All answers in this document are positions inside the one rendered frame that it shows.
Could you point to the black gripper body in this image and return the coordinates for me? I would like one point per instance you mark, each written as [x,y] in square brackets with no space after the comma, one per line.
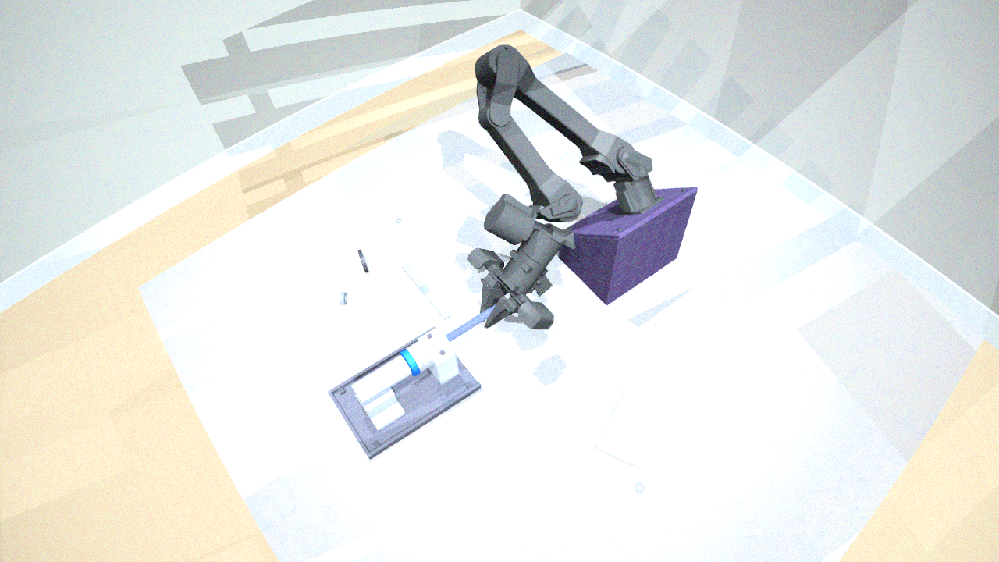
[517,278]

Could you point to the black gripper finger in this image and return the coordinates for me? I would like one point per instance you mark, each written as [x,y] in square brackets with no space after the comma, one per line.
[490,295]
[500,311]

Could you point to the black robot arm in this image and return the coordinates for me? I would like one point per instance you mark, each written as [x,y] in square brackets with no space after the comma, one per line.
[503,75]

